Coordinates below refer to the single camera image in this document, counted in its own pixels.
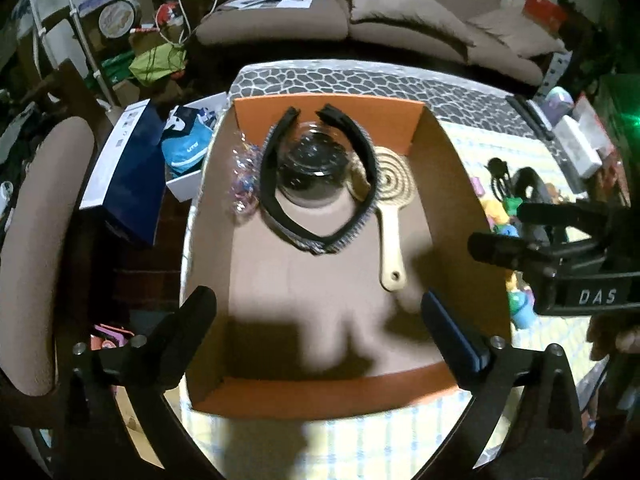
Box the pastel round container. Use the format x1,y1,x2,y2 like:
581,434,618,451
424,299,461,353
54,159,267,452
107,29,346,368
544,87,573,126

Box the black hair tie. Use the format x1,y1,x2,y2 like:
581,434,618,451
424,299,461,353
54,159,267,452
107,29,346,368
487,157,513,201

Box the blue cloth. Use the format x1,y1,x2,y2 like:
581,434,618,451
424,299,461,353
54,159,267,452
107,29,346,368
162,110,213,176

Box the pink box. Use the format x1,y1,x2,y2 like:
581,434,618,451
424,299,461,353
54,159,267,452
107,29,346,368
90,324,136,352

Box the large brown cushion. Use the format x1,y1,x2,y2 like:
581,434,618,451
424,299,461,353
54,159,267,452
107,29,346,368
345,0,476,63

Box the black remote control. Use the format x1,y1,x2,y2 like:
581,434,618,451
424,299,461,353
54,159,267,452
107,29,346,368
505,95,556,141

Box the black woven headband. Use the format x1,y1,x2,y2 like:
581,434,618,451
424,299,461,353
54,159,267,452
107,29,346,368
510,166,558,206

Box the round tin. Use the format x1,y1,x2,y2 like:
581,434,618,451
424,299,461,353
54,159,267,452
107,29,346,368
98,0,141,38

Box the bag of coloured rubber bands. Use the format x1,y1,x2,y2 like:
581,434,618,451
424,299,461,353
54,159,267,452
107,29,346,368
227,132,263,218

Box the brown sofa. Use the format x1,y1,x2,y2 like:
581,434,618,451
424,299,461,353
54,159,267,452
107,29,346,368
195,0,568,86

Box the black rhinestone headband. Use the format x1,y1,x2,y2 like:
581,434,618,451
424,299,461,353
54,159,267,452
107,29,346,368
257,104,378,256

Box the orange cardboard box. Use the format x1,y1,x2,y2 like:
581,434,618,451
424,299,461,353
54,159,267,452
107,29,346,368
185,94,513,418

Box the white open box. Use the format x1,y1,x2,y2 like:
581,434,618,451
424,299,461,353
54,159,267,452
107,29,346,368
162,92,228,203

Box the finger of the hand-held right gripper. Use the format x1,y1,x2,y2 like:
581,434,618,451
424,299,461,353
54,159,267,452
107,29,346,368
517,201,615,231
467,231,608,281

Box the pile of colourful hair clips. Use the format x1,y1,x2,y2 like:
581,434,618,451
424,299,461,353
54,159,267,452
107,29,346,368
470,180,543,331

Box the small brown cushion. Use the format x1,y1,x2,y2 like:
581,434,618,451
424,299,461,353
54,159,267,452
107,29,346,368
467,7,568,58

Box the green bag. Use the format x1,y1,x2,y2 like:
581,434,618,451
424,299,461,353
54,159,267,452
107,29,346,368
129,42,188,86

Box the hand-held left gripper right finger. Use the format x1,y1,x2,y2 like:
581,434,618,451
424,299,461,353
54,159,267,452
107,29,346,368
420,290,586,480

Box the clear tub of black hair ties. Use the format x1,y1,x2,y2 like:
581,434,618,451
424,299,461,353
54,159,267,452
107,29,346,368
275,122,353,208

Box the papers on sofa seat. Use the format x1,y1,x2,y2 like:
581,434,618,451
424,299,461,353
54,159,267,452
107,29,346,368
222,0,313,11

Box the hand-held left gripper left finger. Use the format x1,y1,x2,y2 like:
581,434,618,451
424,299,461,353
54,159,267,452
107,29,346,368
65,285,221,480

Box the beige chair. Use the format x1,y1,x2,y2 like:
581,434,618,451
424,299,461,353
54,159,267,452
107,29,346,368
0,115,96,396

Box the person's right hand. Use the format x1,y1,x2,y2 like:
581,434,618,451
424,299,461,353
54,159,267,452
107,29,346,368
587,312,640,362

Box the wooden spiral hair brush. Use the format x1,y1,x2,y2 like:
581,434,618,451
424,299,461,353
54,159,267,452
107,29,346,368
350,146,416,293

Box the white tissue box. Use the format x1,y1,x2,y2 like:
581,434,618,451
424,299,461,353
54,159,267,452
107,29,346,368
552,115,603,178

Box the blue and white box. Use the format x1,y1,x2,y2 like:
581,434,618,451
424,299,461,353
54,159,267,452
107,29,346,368
80,100,168,246

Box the pile of red packets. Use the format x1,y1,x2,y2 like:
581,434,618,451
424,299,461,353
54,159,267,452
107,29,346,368
522,0,571,31

